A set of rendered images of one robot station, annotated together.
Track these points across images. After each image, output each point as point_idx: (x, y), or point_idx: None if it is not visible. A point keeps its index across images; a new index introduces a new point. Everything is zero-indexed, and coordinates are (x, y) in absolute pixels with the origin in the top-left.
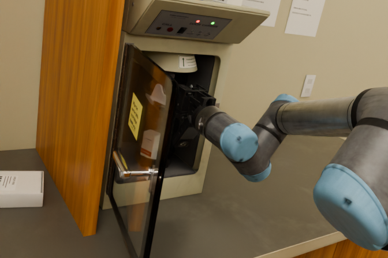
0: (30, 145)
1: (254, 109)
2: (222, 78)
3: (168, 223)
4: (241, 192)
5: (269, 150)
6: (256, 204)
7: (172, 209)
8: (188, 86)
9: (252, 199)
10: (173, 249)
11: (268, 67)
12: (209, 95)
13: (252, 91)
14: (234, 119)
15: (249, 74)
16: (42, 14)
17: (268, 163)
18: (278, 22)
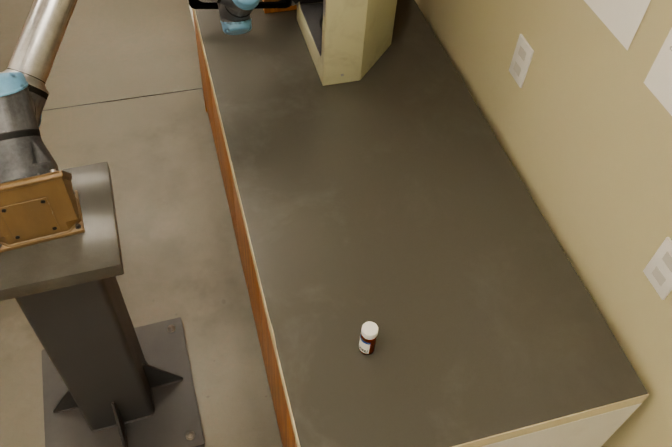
0: None
1: (567, 185)
2: None
3: (272, 51)
4: (323, 119)
5: (221, 5)
6: (297, 124)
7: (294, 58)
8: None
9: (308, 125)
10: (237, 47)
11: (603, 130)
12: None
13: (571, 147)
14: None
15: (573, 109)
16: None
17: (224, 20)
18: (639, 47)
